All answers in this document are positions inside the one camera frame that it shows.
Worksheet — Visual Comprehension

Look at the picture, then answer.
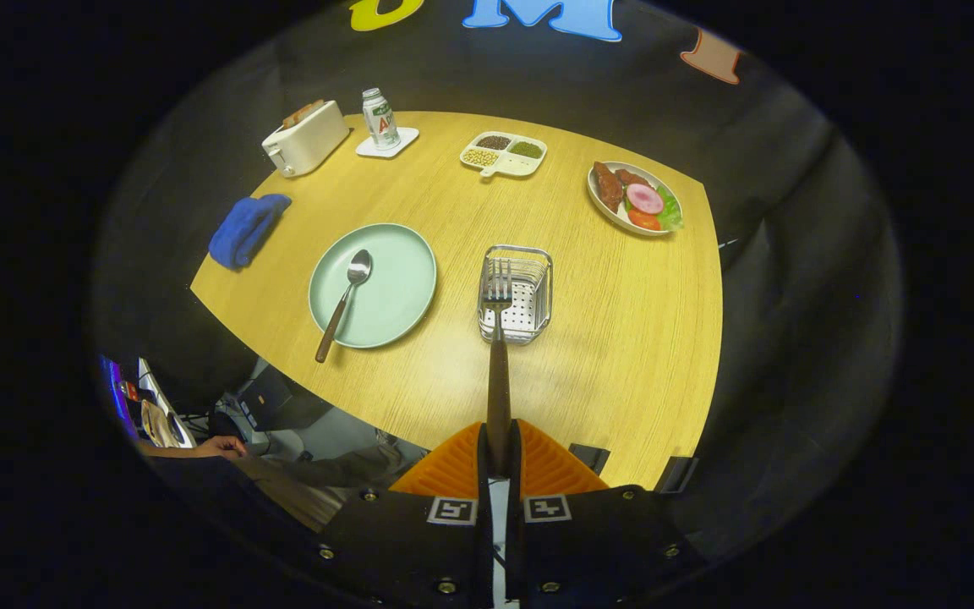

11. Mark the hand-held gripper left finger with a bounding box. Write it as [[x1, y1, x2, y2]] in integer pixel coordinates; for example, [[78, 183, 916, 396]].
[[318, 420, 492, 609]]

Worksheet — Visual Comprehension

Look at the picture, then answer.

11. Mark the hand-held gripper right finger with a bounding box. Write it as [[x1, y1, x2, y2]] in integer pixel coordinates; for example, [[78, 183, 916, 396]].
[[506, 420, 708, 609]]

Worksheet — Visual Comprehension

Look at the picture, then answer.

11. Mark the wooden-handled metal fork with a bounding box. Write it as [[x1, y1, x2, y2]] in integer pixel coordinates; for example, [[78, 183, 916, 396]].
[[479, 258, 515, 476]]

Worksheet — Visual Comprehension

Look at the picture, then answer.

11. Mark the wooden-handled metal spoon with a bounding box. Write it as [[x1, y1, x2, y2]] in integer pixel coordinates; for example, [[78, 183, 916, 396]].
[[315, 249, 373, 364]]

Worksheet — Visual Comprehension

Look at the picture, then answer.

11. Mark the green round plate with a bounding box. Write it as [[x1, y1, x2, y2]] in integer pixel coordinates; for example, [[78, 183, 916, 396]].
[[309, 222, 438, 349]]

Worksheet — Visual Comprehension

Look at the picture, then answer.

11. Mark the black equipment box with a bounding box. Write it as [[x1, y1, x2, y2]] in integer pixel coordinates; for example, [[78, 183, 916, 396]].
[[238, 365, 331, 432]]

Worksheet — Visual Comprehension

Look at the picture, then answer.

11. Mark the white plate of food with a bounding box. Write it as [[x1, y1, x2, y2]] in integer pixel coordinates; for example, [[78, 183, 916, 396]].
[[586, 161, 684, 237]]

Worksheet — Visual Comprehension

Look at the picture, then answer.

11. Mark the long brown meat slice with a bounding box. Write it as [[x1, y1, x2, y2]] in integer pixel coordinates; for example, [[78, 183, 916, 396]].
[[594, 162, 625, 213]]

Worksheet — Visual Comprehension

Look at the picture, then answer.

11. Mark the green lettuce leaf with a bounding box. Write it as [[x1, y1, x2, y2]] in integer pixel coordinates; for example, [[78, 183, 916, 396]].
[[656, 186, 684, 231]]

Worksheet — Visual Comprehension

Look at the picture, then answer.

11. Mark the white divided dish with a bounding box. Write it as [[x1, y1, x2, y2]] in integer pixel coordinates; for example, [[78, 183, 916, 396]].
[[459, 131, 549, 179]]

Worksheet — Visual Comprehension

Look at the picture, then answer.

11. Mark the white printed board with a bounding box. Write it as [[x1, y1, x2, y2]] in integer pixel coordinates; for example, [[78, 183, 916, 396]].
[[139, 358, 196, 449]]

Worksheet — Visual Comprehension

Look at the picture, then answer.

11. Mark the blue folded towel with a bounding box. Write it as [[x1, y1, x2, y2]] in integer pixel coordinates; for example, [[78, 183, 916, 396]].
[[208, 194, 293, 272]]

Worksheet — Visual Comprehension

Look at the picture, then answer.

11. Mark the white square coaster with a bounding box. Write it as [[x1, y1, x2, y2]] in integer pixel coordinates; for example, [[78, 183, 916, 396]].
[[355, 127, 420, 160]]

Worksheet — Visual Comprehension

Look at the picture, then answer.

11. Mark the small clear drink bottle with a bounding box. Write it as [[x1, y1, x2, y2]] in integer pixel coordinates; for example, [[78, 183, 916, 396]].
[[361, 88, 402, 151]]

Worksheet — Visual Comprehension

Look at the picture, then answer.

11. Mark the lit computer screen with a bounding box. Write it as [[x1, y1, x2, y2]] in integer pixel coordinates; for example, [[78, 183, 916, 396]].
[[98, 355, 141, 441]]

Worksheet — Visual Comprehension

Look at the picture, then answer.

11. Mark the white toaster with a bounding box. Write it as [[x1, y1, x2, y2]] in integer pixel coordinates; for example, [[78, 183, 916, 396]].
[[261, 100, 352, 178]]

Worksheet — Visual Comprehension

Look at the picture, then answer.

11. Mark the toast slice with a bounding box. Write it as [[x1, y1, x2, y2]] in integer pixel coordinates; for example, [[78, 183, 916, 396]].
[[282, 99, 326, 129]]

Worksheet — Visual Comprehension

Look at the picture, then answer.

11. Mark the black table bracket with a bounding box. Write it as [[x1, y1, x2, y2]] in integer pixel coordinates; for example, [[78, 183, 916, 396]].
[[567, 442, 610, 475]]

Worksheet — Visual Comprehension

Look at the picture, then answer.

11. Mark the metal wire basket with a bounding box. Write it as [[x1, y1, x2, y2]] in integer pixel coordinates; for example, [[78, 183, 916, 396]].
[[477, 244, 554, 345]]

